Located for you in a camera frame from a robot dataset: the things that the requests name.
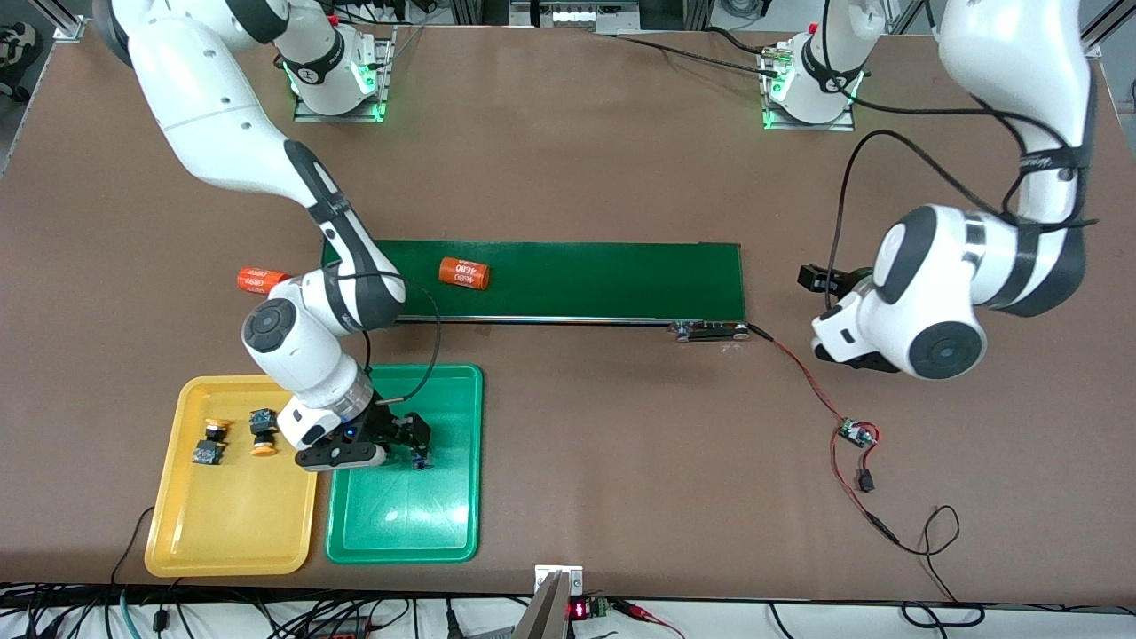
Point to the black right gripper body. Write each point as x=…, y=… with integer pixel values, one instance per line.
x=396, y=429

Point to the yellow push button switch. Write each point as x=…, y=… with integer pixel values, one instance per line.
x=263, y=426
x=209, y=451

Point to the orange cylinder with white print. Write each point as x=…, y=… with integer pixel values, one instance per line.
x=259, y=280
x=464, y=273

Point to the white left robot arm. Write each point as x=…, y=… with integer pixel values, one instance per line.
x=958, y=284

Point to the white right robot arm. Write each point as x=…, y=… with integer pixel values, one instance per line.
x=293, y=337

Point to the green plastic tray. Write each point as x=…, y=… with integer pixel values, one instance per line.
x=408, y=506

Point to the small green circuit board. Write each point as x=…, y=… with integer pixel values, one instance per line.
x=856, y=432

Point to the yellow plastic tray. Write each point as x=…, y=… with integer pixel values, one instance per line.
x=231, y=515

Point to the green conveyor belt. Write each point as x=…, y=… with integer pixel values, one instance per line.
x=603, y=280

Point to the red digit display module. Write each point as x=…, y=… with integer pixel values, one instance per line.
x=579, y=610

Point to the white light module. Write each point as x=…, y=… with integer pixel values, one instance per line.
x=572, y=13

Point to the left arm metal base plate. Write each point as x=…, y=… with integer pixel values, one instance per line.
x=843, y=124

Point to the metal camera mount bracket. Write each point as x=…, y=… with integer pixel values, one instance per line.
x=555, y=612

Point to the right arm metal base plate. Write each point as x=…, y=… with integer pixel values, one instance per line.
x=386, y=71

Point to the aluminium frame profile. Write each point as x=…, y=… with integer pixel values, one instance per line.
x=1096, y=35
x=67, y=27

